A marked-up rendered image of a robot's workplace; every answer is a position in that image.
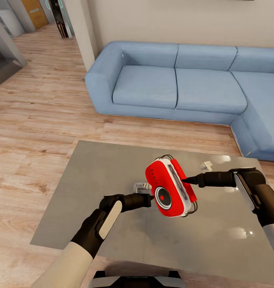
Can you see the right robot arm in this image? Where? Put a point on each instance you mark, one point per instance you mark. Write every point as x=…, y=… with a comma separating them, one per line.
x=252, y=184

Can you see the stairs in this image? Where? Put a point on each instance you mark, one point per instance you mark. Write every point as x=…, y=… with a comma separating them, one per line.
x=8, y=67

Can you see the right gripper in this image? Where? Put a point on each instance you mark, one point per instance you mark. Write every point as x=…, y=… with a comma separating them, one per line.
x=205, y=179

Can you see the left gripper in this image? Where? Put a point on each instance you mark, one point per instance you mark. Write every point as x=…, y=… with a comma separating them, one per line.
x=141, y=200

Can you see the radio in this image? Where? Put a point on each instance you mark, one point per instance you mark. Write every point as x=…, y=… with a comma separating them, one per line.
x=173, y=196

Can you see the coffee table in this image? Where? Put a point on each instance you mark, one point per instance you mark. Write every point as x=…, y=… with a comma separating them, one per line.
x=221, y=237

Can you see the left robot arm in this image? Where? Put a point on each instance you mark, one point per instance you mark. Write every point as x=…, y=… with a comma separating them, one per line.
x=71, y=266

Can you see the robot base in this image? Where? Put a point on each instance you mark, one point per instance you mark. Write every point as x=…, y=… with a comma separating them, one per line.
x=101, y=281

